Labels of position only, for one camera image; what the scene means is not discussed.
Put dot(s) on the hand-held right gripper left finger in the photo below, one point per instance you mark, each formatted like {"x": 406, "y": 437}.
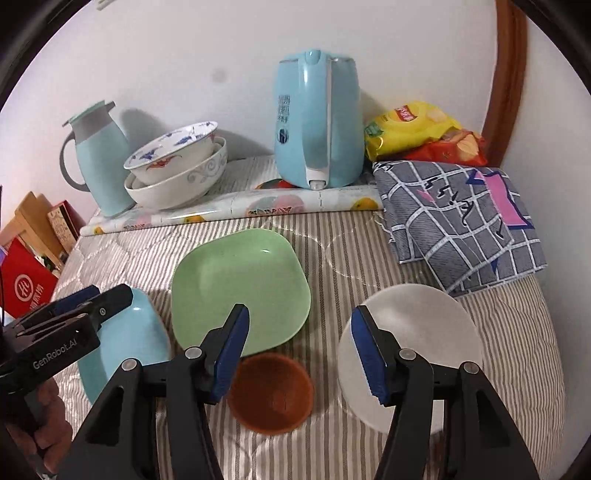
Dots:
{"x": 233, "y": 350}

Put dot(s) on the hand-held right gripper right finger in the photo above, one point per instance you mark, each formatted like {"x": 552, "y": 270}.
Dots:
{"x": 367, "y": 355}

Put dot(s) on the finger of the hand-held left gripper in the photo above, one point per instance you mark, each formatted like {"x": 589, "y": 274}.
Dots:
{"x": 111, "y": 302}
{"x": 76, "y": 297}

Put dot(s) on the light blue square bowl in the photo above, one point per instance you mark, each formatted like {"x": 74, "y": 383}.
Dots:
{"x": 134, "y": 341}

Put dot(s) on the small brown bowl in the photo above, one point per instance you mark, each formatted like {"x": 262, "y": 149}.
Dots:
{"x": 272, "y": 392}

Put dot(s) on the plain white bowl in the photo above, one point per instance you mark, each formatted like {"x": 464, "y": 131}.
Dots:
{"x": 415, "y": 318}

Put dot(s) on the green square plate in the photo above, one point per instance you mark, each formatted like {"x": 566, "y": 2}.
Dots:
{"x": 240, "y": 277}

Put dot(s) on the person's left hand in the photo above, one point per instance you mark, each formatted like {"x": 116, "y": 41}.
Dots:
{"x": 51, "y": 415}

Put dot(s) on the dark red patterned box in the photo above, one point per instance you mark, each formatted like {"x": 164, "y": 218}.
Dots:
{"x": 62, "y": 226}

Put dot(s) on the plain cardboard box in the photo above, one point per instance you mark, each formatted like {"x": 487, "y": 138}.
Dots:
{"x": 27, "y": 217}

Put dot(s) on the white grey swirl bowl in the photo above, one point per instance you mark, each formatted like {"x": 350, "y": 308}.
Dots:
{"x": 184, "y": 190}

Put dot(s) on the light blue thermos jug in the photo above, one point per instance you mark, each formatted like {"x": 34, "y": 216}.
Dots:
{"x": 99, "y": 161}

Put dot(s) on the rolled fruit print tablecloth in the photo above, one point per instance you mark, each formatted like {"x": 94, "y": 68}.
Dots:
{"x": 221, "y": 207}

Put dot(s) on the blue flower patterned bowl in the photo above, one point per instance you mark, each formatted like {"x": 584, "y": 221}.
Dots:
{"x": 171, "y": 167}

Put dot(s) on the grey checked folded cloth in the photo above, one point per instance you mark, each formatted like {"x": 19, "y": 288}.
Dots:
{"x": 438, "y": 221}

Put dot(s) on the red chip bag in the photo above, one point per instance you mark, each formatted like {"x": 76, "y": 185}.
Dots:
{"x": 452, "y": 150}

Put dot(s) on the yellow chip bag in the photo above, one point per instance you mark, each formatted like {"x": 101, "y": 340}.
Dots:
{"x": 406, "y": 134}

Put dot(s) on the light blue electric kettle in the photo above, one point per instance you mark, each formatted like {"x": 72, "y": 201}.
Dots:
{"x": 300, "y": 129}

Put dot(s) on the brown wooden door frame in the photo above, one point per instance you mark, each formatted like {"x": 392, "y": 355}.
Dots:
{"x": 505, "y": 69}

